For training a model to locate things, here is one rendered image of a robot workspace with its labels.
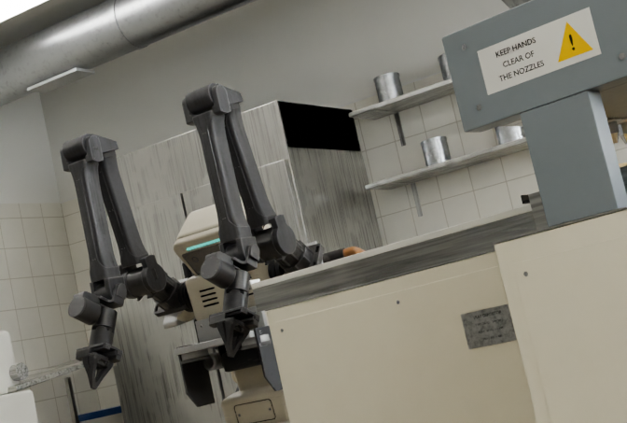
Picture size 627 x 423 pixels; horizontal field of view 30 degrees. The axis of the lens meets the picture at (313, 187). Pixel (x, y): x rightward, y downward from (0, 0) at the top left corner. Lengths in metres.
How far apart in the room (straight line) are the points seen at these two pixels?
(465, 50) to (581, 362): 0.52
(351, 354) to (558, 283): 0.62
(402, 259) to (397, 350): 0.17
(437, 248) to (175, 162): 4.47
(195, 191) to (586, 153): 4.76
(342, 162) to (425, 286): 4.45
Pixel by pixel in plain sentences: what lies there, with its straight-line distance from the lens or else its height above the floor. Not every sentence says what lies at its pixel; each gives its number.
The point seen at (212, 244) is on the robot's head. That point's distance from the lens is 2.99.
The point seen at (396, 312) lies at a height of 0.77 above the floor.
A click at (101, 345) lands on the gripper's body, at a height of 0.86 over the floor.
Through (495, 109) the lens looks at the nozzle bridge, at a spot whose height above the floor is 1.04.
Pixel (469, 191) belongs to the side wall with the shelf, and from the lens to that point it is 6.59.
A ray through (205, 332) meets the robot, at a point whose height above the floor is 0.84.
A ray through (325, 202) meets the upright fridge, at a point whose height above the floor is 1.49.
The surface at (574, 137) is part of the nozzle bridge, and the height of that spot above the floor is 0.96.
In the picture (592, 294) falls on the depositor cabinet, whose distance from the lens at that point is 1.78.
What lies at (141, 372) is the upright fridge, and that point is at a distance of 6.71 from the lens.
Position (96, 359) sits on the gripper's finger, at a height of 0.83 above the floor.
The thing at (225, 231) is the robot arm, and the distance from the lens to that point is 2.73.
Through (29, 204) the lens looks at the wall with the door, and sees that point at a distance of 8.07.
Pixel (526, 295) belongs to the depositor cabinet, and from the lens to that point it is 1.84.
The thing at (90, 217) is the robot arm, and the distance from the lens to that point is 3.02.
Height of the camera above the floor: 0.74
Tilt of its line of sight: 8 degrees up
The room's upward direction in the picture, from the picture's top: 13 degrees counter-clockwise
